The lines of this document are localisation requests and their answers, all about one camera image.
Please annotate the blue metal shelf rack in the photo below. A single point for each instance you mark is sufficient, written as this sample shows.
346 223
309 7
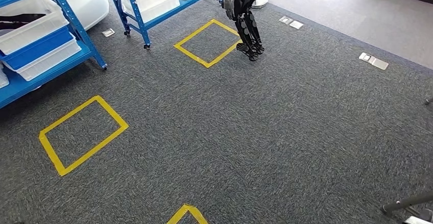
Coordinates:
20 87
135 9

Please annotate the yellow floor tape square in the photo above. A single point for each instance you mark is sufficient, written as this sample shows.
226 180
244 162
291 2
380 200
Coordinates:
189 53
181 214
50 151

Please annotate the black and silver humanoid robot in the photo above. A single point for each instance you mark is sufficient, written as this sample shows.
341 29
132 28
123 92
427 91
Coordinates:
248 29

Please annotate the white stand base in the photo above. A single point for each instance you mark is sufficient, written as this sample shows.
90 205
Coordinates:
260 1

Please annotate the white car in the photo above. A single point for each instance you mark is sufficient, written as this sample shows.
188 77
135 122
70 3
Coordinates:
91 2

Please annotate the long metal floor socket plate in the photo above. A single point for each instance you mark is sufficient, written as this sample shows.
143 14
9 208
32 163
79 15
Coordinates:
373 61

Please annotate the black plastic frame part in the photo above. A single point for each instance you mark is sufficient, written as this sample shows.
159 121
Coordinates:
20 18

